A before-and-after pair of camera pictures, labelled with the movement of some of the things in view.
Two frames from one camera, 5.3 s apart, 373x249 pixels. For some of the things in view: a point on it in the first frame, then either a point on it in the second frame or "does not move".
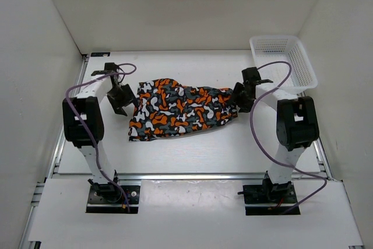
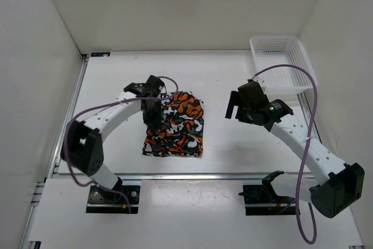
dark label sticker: (100, 53) does not move
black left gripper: (129, 98) to (155, 121)
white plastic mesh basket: (267, 49) does not move
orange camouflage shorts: (164, 107) to (181, 133)
